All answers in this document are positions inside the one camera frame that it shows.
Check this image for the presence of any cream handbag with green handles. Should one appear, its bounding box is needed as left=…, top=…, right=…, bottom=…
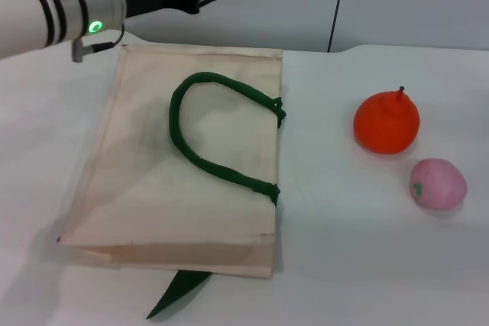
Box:
left=57, top=43, right=287, bottom=320

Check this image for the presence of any orange toy fruit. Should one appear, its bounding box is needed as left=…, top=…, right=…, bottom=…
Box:
left=353, top=86, right=421, bottom=155

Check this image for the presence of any pink toy peach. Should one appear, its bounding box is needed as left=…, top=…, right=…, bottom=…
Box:
left=410, top=157, right=468, bottom=211

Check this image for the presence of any left wrist cable with plug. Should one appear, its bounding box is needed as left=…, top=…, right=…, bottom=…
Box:
left=71, top=24, right=125, bottom=63

